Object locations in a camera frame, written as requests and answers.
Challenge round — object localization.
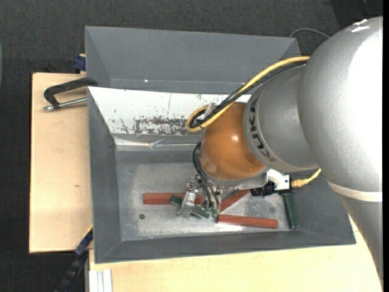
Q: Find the grey metal bin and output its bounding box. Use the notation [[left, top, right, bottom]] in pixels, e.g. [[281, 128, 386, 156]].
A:
[[84, 25, 357, 264]]

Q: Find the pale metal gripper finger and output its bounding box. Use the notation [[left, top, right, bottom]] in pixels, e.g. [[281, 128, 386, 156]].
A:
[[177, 192, 198, 218]]

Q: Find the red-brown flat block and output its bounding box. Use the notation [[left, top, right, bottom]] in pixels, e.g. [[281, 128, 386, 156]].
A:
[[218, 188, 252, 213], [216, 213, 280, 229], [142, 192, 203, 206]]

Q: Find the pale cardboard board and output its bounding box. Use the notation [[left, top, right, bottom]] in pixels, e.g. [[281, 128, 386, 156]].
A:
[[29, 72, 94, 254]]

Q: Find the black cylinder on white bracket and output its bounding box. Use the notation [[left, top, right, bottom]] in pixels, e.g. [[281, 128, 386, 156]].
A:
[[250, 169, 291, 198]]

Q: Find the dark green block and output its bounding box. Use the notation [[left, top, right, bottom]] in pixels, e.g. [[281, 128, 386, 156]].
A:
[[280, 192, 300, 230], [169, 194, 211, 220]]

